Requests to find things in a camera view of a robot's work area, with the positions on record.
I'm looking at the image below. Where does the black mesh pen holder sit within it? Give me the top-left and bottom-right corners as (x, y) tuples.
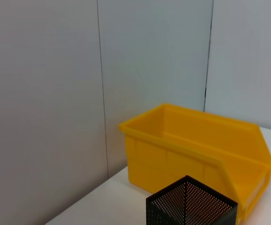
(146, 175), (239, 225)

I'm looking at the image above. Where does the yellow plastic bin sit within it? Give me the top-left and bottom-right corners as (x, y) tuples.
(118, 103), (271, 222)

